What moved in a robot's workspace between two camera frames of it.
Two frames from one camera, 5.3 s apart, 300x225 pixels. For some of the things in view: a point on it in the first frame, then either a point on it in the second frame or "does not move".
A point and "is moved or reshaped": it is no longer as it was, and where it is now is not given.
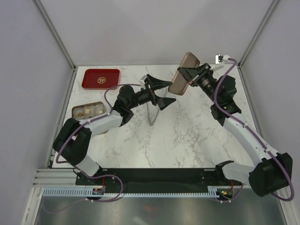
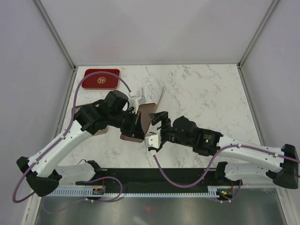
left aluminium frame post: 51,26 does not move
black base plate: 156,178 does not move
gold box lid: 179,84 → 147,111
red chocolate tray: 100,78 does not move
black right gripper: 190,73 → 163,116
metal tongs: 151,124 is moved or reshaped
